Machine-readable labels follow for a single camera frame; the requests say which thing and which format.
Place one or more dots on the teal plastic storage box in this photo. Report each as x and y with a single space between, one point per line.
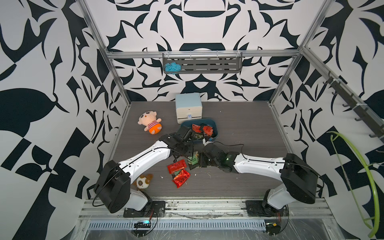
202 129

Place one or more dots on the right controller board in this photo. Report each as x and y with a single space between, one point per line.
273 229

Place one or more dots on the white cable duct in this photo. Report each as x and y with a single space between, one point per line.
226 224

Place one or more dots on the left controller board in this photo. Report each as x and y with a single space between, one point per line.
143 224

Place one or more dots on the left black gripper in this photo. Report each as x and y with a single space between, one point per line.
189 151

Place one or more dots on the white blue drawer cabinet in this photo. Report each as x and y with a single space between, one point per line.
188 107

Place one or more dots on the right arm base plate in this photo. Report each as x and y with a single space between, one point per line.
255 208

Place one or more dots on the brown white plush toy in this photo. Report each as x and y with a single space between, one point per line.
143 182

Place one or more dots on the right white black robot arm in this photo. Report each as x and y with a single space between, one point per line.
299 180

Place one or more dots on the red label dahongpao tea bag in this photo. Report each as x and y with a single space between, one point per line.
208 131

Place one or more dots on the grey wall shelf rack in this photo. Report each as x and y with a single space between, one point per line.
205 62

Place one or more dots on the yellow oolong tea bag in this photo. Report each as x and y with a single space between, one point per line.
195 159

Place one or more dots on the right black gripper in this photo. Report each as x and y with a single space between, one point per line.
201 154

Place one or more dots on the blue scrunchie bundle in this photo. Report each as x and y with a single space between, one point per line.
172 68

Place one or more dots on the controller board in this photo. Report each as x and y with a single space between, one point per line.
143 224
273 229

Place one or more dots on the pink plush doll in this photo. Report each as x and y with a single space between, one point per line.
151 123

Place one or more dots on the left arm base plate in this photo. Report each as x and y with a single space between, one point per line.
150 209

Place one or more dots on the black hook rail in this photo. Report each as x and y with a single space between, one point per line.
354 103

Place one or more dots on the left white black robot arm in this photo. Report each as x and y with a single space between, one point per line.
113 186

